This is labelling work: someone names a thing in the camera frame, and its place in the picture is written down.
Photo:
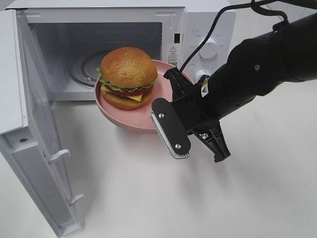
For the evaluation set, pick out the pink round plate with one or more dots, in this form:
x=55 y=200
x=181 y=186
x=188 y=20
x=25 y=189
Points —
x=138 y=120

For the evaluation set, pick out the white microwave knob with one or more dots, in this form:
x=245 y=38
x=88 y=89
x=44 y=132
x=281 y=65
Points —
x=209 y=49
x=201 y=74

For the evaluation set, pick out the toy burger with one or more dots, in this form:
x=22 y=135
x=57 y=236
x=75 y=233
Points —
x=127 y=77

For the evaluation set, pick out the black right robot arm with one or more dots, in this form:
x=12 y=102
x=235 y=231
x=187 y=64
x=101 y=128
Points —
x=254 y=67

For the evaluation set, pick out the white microwave oven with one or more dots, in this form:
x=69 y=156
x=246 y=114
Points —
x=66 y=42

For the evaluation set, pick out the white upper microwave knob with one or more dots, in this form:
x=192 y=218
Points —
x=209 y=49

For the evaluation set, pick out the white lower microwave knob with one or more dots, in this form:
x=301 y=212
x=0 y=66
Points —
x=201 y=74

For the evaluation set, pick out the white microwave door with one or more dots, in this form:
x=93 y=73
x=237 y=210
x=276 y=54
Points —
x=29 y=140

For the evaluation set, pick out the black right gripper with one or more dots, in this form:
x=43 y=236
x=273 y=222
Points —
x=188 y=116

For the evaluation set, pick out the white warning label sticker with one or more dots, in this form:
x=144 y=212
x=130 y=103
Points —
x=172 y=53

